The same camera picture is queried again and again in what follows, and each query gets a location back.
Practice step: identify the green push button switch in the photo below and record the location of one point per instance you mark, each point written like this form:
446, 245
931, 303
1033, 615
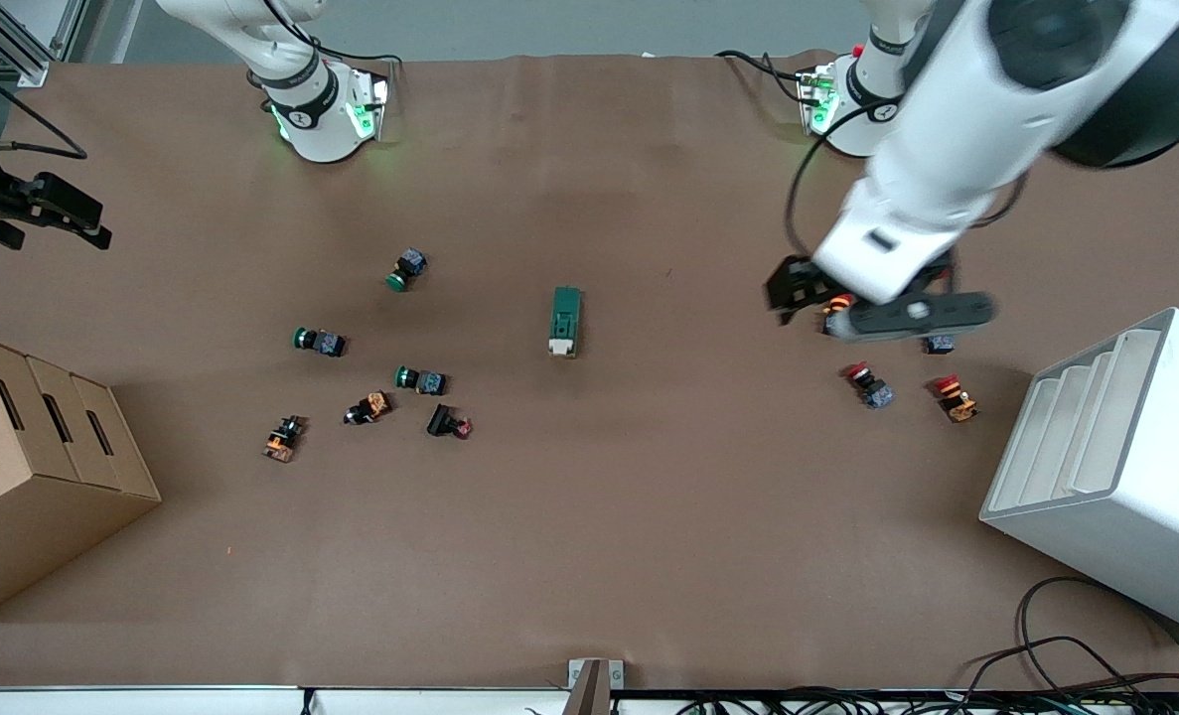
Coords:
422, 380
321, 342
407, 268

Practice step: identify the red button grey base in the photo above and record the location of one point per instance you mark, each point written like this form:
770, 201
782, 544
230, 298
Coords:
872, 387
940, 346

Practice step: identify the black red switch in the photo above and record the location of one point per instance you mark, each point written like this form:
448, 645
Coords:
446, 421

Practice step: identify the brown table mat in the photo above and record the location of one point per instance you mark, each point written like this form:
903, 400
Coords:
649, 546

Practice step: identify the grey metal bracket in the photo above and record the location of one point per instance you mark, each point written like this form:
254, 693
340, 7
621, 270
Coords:
594, 685

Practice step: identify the red yellow button black base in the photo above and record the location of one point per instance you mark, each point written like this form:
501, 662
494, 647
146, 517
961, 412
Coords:
835, 304

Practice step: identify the red button orange base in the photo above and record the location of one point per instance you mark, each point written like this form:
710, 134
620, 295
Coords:
957, 399

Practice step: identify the white slotted bin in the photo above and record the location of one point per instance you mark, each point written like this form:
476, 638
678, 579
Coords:
1125, 516

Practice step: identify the aluminium frame profile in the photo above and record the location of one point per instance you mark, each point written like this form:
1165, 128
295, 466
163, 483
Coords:
3, 45

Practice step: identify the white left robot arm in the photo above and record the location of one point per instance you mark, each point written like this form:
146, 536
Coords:
1006, 89

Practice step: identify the orange black selector switch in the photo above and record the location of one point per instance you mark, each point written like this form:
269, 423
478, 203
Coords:
368, 408
282, 438

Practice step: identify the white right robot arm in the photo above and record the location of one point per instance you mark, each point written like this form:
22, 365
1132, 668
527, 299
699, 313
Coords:
311, 109

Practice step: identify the brown cardboard box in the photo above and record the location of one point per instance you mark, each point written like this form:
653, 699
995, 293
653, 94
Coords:
23, 497

